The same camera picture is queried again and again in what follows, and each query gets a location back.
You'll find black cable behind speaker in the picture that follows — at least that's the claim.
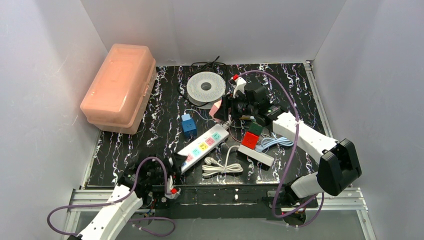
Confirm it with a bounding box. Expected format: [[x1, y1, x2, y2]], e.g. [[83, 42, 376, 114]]
[[177, 55, 229, 100]]

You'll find pink translucent storage box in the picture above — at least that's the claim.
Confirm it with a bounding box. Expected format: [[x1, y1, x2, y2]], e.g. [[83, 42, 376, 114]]
[[80, 43, 157, 135]]

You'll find light blue cable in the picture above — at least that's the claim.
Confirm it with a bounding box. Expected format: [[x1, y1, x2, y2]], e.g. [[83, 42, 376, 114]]
[[256, 134, 295, 153]]

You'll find white small power strip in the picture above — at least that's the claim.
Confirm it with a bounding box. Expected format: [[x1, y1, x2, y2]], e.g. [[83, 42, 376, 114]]
[[237, 145, 275, 167]]

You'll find red cube adapter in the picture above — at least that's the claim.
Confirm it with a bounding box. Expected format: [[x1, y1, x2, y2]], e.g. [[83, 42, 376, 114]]
[[241, 131, 260, 150]]

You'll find white perforated round speaker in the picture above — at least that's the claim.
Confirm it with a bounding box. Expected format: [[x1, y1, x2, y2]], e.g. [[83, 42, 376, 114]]
[[186, 71, 226, 110]]

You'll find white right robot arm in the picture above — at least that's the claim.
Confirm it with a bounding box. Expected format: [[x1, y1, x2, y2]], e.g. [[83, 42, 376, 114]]
[[213, 83, 362, 201]]

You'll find pink cube adapter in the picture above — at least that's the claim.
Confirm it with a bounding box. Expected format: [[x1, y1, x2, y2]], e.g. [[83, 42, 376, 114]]
[[209, 100, 228, 123]]

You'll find white colourful power strip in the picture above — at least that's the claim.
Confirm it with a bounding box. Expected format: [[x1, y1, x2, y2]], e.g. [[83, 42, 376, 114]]
[[176, 124, 230, 174]]

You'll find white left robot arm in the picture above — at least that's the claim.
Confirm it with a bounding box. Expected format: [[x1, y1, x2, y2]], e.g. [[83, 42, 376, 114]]
[[68, 156, 181, 240]]

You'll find white plug with cable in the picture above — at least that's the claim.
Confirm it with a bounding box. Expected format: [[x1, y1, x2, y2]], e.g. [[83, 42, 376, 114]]
[[201, 145, 244, 178]]

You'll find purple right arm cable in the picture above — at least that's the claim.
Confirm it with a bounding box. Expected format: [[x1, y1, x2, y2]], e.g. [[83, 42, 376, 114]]
[[236, 69, 326, 229]]

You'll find blue cube adapter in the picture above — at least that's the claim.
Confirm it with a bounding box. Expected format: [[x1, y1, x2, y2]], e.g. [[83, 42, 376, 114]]
[[181, 114, 198, 138]]

